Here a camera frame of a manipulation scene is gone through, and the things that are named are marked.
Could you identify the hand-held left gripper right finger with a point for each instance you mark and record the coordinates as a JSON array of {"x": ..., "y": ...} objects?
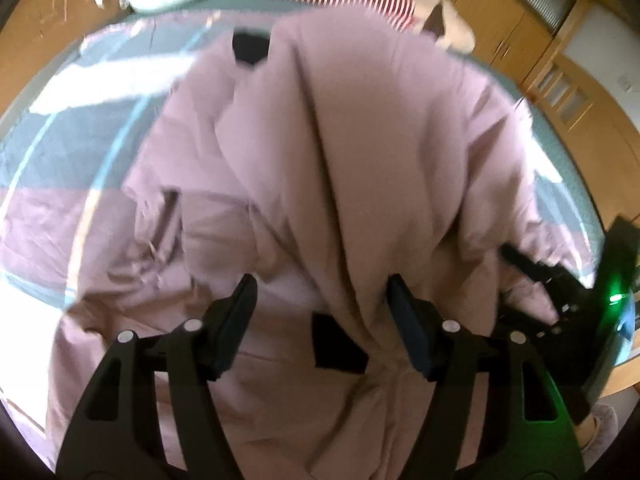
[{"x": 407, "y": 327}]

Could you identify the teal bed sheet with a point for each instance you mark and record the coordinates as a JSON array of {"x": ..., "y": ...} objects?
[{"x": 65, "y": 135}]

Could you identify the wooden wardrobe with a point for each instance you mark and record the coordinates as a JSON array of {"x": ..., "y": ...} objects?
[{"x": 540, "y": 60}]

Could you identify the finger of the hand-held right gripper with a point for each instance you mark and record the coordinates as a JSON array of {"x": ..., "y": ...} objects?
[
  {"x": 520, "y": 322},
  {"x": 530, "y": 262}
]

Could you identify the pink garment with black trim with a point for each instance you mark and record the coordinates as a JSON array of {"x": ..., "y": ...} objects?
[{"x": 325, "y": 160}]

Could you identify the pink slipper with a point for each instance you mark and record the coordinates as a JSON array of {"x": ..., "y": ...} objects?
[{"x": 600, "y": 430}]

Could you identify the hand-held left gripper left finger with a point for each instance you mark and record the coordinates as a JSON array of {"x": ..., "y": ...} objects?
[{"x": 235, "y": 327}]

